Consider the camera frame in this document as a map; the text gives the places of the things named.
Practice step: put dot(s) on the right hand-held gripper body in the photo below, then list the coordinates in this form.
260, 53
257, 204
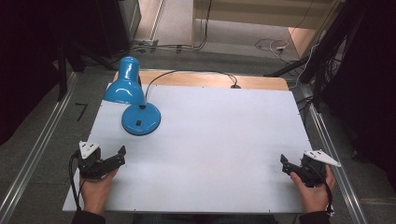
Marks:
316, 169

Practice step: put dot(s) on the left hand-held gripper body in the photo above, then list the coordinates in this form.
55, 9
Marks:
88, 160

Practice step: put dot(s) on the person's right hand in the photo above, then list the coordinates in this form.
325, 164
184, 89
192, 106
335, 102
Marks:
314, 197

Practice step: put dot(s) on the person's left hand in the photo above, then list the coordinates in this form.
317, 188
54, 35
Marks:
96, 193

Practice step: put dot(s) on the blue desk lamp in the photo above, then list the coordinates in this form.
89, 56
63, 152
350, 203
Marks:
137, 119

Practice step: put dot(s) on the white table board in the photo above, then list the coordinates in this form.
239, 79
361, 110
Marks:
211, 143

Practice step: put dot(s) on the wooden table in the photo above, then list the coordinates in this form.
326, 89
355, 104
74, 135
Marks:
193, 79

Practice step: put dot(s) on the grey power strip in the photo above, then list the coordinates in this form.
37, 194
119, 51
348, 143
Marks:
145, 42

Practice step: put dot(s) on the black metal stand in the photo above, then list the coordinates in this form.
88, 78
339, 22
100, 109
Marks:
327, 49

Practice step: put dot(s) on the black cabinet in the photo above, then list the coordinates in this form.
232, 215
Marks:
115, 25

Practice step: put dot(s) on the light wooden furniture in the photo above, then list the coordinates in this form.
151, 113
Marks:
249, 12

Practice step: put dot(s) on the metal floor rail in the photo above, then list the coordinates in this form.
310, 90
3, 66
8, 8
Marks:
34, 152
334, 180

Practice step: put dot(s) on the black metal post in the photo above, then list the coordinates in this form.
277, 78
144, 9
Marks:
62, 74

